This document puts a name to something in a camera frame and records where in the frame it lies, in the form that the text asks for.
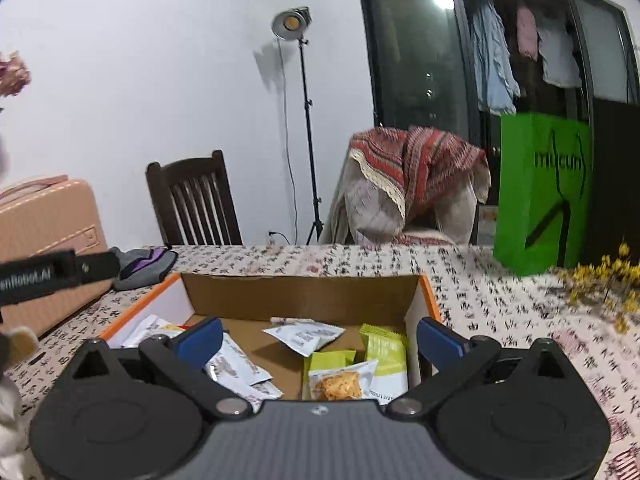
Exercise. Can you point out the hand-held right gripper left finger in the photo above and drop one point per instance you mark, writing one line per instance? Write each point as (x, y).
(200, 342)

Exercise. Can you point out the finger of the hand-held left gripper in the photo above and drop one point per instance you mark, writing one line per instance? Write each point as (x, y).
(90, 267)

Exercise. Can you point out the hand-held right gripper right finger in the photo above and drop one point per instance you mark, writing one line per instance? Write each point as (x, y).
(440, 342)

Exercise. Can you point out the green snack packet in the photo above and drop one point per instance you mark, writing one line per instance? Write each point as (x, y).
(385, 355)
(330, 358)

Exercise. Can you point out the orange cardboard box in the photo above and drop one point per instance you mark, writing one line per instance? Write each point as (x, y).
(300, 295)

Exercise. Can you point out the person's left forearm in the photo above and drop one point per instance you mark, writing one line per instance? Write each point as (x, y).
(10, 410)

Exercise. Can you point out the pink suitcase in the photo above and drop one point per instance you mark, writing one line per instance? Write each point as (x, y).
(45, 230)

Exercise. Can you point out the grey purple pouch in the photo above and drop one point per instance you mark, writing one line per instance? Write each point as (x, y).
(145, 272)

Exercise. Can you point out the dark wooden chair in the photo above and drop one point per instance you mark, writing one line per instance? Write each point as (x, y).
(185, 165)

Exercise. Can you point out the chair draped with patterned cloth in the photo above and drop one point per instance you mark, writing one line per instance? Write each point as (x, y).
(370, 205)

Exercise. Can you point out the green paper bag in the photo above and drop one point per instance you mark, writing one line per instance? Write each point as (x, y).
(520, 210)

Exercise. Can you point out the yellow flower branch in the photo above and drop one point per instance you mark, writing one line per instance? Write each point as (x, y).
(607, 267)

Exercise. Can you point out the red patterned cloth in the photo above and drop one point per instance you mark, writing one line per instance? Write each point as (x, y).
(420, 160)

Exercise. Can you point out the pink artificial flowers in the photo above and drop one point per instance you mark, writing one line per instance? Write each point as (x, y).
(12, 75)

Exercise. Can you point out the black paper bag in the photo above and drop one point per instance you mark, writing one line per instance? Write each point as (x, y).
(615, 185)

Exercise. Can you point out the black sliding glass door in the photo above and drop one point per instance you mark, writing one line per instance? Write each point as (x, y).
(410, 60)

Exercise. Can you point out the light blue hanging shirt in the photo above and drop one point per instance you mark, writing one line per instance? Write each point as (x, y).
(492, 60)

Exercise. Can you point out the white hanging garment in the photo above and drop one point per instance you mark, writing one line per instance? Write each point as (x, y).
(560, 60)

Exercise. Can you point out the black studio light stand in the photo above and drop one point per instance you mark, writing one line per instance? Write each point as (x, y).
(290, 22)

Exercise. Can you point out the pink hanging garment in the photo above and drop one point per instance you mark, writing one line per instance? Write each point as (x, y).
(526, 30)

